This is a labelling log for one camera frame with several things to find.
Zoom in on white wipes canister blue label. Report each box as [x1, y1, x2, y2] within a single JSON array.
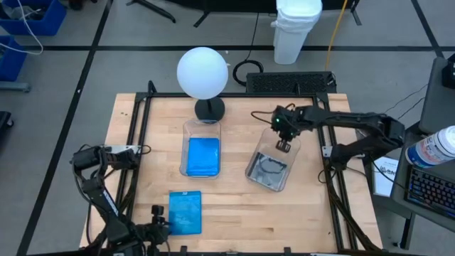
[[405, 124, 455, 169]]

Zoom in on black backlit keyboard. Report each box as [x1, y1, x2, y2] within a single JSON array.
[[405, 169, 455, 220]]

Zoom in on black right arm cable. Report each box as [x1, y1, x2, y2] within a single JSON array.
[[250, 110, 277, 126]]

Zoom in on white globe lamp black base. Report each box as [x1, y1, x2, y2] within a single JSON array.
[[176, 46, 230, 124]]

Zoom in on black aluminium table frame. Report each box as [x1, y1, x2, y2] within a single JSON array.
[[80, 80, 383, 255]]

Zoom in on white trash bin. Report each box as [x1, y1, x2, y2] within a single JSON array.
[[270, 0, 323, 66]]

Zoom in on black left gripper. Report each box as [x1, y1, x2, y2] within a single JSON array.
[[134, 204, 172, 256]]

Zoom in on grey metal floor bar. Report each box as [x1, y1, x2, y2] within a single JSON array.
[[0, 81, 32, 94]]

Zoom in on black floor equipment base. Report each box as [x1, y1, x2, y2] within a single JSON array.
[[0, 111, 15, 143]]

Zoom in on white floor cable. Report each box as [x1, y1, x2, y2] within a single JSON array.
[[0, 0, 45, 56]]

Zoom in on blue jewel case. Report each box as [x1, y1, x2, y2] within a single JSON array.
[[168, 190, 203, 237], [185, 137, 221, 178]]

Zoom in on clear plastic bin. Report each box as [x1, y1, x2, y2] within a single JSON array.
[[244, 126, 302, 193], [179, 119, 223, 180]]

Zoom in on black perforated computer case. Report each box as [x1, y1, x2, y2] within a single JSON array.
[[245, 70, 338, 95]]

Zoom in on white printed paper sheet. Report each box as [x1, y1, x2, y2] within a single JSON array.
[[371, 156, 401, 198]]

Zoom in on blue storage crate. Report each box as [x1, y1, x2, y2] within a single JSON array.
[[0, 35, 29, 82], [0, 0, 68, 37]]

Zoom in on dark computer desk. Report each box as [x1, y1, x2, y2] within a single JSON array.
[[369, 131, 455, 250]]

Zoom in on grey side table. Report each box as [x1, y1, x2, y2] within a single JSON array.
[[418, 56, 455, 135]]

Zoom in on black stand leg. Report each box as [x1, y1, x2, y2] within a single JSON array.
[[126, 0, 178, 24], [193, 10, 215, 29], [349, 0, 363, 27]]

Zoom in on black desk device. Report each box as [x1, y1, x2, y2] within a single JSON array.
[[441, 53, 455, 90]]

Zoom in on black coiled floor cable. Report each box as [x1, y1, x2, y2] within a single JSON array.
[[232, 12, 265, 87]]

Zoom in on yellow hanging cable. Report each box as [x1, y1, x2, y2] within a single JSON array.
[[324, 0, 349, 72]]

